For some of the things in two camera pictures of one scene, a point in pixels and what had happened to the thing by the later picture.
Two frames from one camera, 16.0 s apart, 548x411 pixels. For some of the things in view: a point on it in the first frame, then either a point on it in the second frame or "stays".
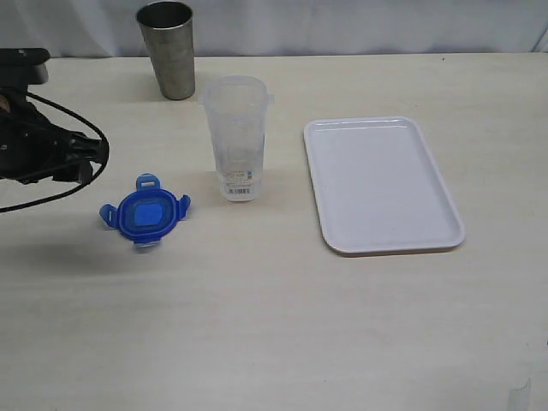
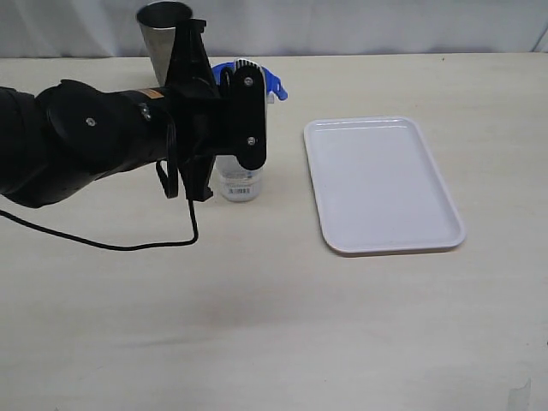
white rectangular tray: (377, 187) stays
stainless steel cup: (167, 29) stays
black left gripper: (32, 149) → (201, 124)
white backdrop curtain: (109, 28) stays
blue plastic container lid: (146, 215) → (271, 80)
